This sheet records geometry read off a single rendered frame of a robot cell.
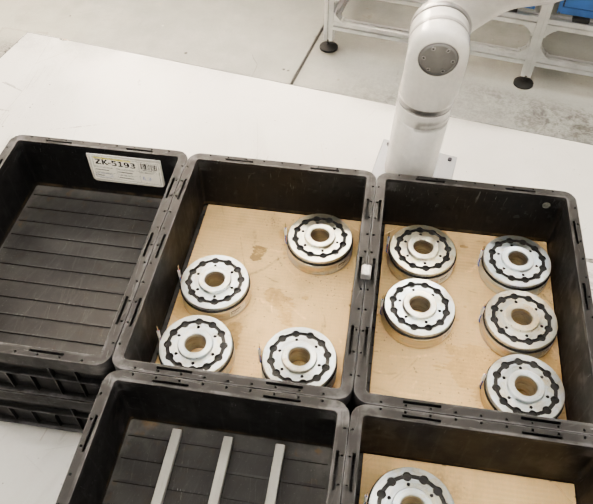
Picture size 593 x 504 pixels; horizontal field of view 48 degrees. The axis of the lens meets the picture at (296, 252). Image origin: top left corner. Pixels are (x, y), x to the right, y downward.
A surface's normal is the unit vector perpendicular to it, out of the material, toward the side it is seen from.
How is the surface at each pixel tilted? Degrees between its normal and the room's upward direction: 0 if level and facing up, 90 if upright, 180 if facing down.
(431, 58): 95
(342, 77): 0
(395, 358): 0
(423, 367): 0
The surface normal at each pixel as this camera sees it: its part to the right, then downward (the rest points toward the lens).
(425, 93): -0.19, 0.80
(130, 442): 0.00, -0.65
